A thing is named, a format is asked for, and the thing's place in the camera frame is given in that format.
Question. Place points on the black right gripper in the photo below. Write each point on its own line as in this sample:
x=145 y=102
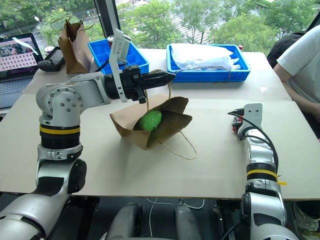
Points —
x=236 y=125

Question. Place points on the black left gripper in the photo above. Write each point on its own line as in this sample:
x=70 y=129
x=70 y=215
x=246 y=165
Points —
x=132 y=82

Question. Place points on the brown paper bag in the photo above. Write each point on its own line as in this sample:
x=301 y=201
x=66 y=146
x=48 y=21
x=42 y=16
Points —
x=75 y=50
x=172 y=112

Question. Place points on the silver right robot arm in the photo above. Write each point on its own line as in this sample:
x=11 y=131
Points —
x=260 y=152

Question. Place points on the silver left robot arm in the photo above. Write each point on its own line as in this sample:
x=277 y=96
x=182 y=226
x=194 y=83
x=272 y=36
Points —
x=60 y=100

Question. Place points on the green plush toy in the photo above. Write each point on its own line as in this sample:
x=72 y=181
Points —
x=150 y=120

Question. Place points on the white plastic bag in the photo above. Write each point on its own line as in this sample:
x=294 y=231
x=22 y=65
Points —
x=202 y=56

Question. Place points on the upright brown paper bag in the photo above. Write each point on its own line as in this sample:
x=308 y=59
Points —
x=75 y=50

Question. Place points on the blue compartment bin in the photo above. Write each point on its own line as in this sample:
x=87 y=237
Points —
x=136 y=58

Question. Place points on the blue plastic crate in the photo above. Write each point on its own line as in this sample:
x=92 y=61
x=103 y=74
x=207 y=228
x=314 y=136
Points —
x=210 y=73

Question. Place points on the red drink can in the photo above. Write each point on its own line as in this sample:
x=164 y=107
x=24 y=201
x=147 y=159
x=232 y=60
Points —
x=110 y=41

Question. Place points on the yellow zip tie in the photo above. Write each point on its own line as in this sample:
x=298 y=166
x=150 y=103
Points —
x=282 y=183

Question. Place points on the person in white shirt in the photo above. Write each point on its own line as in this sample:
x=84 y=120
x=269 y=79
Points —
x=302 y=65

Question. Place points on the black backpack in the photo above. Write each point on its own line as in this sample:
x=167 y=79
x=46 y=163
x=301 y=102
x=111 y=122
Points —
x=282 y=47

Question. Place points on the black handheld controller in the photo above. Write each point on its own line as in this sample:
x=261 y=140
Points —
x=51 y=61

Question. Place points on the dark rounded grey shape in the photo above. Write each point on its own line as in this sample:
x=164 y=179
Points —
x=187 y=222
x=125 y=222

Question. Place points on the patterned shoe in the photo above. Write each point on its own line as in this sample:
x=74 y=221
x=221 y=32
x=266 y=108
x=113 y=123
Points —
x=306 y=222

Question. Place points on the open laptop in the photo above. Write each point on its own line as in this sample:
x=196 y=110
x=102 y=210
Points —
x=15 y=65

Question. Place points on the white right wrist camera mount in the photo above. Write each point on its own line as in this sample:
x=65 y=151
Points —
x=253 y=115

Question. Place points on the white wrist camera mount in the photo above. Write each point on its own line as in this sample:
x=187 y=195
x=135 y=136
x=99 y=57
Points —
x=119 y=47
x=253 y=115

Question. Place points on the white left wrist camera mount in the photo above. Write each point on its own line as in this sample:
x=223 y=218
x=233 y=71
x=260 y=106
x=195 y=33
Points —
x=119 y=47

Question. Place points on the dark window frame post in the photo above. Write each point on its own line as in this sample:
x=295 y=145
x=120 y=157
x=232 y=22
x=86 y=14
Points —
x=107 y=20

